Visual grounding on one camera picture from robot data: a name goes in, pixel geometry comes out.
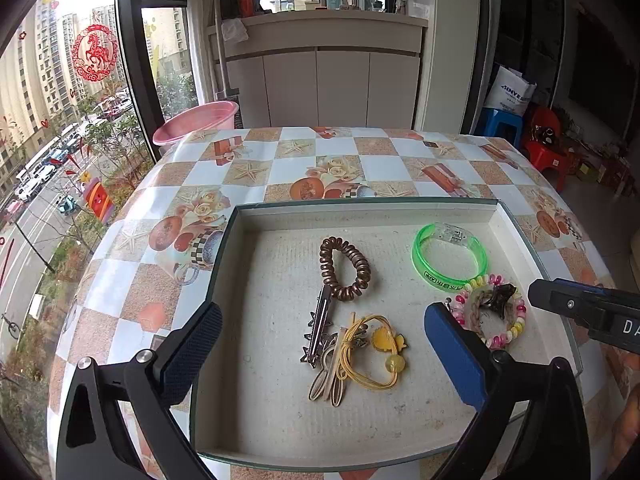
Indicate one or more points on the red horse window decal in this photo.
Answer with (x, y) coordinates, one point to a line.
(95, 52)

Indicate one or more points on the silver spiked hair clip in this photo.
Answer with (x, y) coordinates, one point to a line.
(320, 320)

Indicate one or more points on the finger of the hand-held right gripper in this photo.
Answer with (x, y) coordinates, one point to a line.
(565, 300)

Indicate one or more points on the red bottle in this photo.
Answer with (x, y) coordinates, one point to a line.
(245, 2)

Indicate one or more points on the person's right forearm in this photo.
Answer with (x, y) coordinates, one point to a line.
(627, 420)

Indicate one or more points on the white shopping bag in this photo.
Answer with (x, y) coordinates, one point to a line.
(507, 92)

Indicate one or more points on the grey-green cardboard tray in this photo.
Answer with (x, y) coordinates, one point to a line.
(280, 410)

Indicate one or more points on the blue plastic stool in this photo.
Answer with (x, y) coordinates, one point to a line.
(495, 122)

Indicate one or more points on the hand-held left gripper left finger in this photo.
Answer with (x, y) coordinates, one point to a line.
(192, 355)

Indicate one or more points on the red lantern window decal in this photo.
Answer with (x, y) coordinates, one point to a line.
(97, 200)

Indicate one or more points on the white cabinet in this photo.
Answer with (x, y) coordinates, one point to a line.
(340, 85)

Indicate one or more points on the white cloth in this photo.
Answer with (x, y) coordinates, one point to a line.
(234, 30)

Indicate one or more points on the black television screen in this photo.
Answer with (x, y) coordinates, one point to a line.
(600, 80)

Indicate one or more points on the white pole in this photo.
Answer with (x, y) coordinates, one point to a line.
(220, 60)

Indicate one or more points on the red plastic chair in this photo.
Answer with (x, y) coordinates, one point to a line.
(547, 157)

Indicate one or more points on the green cardboard box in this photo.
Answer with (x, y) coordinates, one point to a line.
(587, 172)

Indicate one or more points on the pink plastic basin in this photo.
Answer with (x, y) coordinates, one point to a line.
(200, 120)

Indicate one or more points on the checkered printed tablecloth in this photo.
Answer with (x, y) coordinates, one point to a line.
(300, 160)

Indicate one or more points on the black hair claw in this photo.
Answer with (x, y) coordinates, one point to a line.
(502, 296)

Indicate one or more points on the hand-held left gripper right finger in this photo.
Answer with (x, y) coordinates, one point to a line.
(460, 355)

